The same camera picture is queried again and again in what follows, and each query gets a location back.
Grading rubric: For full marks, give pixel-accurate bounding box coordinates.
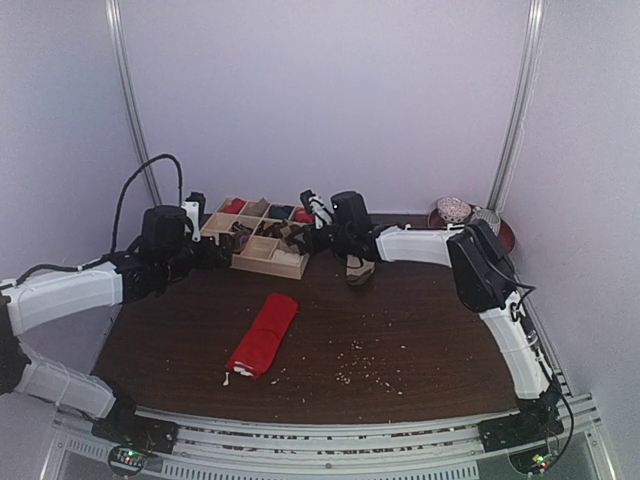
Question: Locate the rolled beige sock in box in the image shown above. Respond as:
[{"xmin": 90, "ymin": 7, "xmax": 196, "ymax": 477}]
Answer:
[{"xmin": 244, "ymin": 198, "xmax": 270, "ymax": 217}]

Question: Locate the rolled black striped sock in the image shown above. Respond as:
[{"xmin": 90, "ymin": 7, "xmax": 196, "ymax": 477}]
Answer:
[{"xmin": 232, "ymin": 222, "xmax": 252, "ymax": 234}]

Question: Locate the rolled red white sock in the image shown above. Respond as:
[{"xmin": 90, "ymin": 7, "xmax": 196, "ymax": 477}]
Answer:
[{"xmin": 293, "ymin": 208, "xmax": 315, "ymax": 224}]

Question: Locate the patterned ceramic bowl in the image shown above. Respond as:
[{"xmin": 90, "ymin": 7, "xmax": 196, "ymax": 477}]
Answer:
[{"xmin": 436, "ymin": 197, "xmax": 472, "ymax": 224}]

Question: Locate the wooden compartment organizer box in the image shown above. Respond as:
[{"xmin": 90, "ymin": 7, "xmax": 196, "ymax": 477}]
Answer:
[{"xmin": 201, "ymin": 197, "xmax": 315, "ymax": 280}]

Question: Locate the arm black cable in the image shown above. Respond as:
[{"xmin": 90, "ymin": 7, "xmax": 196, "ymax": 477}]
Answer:
[
  {"xmin": 509, "ymin": 279, "xmax": 576, "ymax": 451},
  {"xmin": 108, "ymin": 153, "xmax": 184, "ymax": 256}
]

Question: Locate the rolled purple orange sock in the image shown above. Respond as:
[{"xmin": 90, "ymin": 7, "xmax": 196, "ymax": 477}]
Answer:
[{"xmin": 232, "ymin": 232, "xmax": 251, "ymax": 254}]

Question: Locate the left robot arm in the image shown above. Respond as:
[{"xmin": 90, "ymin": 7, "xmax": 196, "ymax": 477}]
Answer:
[{"xmin": 1, "ymin": 202, "xmax": 234, "ymax": 444}]

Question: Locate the striped ceramic mug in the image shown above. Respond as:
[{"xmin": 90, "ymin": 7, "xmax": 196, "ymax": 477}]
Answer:
[{"xmin": 471, "ymin": 207, "xmax": 501, "ymax": 236}]

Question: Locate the aluminium front rail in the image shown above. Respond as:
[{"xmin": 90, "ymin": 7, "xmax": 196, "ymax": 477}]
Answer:
[{"xmin": 36, "ymin": 394, "xmax": 623, "ymax": 479}]

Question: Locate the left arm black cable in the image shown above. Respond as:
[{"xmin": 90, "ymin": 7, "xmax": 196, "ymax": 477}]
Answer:
[{"xmin": 108, "ymin": 153, "xmax": 184, "ymax": 256}]

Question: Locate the rolled dark patterned sock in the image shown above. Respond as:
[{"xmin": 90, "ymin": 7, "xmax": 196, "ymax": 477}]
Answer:
[{"xmin": 255, "ymin": 221, "xmax": 282, "ymax": 238}]

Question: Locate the right aluminium frame post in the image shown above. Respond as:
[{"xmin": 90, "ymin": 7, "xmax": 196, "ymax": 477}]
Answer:
[{"xmin": 487, "ymin": 0, "xmax": 546, "ymax": 213}]

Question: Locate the beige green-toed sock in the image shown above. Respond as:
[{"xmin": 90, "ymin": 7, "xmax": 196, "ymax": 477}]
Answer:
[{"xmin": 346, "ymin": 255, "xmax": 376, "ymax": 286}]

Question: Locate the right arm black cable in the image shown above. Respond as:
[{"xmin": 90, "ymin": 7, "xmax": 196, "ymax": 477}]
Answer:
[{"xmin": 509, "ymin": 279, "xmax": 576, "ymax": 451}]

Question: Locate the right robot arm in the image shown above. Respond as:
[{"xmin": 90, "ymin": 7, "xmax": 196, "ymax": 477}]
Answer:
[{"xmin": 300, "ymin": 190, "xmax": 561, "ymax": 442}]

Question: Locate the rolled teal sock in box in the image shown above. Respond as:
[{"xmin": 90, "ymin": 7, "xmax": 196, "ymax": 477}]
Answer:
[{"xmin": 267, "ymin": 204, "xmax": 294, "ymax": 221}]

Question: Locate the aluminium frame post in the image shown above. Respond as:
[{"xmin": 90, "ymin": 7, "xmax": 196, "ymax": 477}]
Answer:
[
  {"xmin": 487, "ymin": 0, "xmax": 546, "ymax": 213},
  {"xmin": 103, "ymin": 0, "xmax": 167, "ymax": 224}
]

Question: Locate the left aluminium frame post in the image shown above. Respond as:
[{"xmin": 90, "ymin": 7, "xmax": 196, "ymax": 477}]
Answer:
[{"xmin": 103, "ymin": 0, "xmax": 167, "ymax": 224}]

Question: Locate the brown beige argyle sock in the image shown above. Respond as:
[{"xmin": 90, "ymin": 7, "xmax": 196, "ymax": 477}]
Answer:
[{"xmin": 278, "ymin": 221, "xmax": 312, "ymax": 255}]

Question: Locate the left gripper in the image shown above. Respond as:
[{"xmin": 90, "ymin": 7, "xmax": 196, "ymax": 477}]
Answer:
[{"xmin": 159, "ymin": 231, "xmax": 235, "ymax": 284}]

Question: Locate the red round tray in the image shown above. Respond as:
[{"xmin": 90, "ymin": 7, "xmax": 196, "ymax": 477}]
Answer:
[{"xmin": 427, "ymin": 205, "xmax": 516, "ymax": 254}]

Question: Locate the rolled red sock in box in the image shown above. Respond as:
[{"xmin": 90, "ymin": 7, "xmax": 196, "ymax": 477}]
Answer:
[{"xmin": 222, "ymin": 198, "xmax": 246, "ymax": 214}]

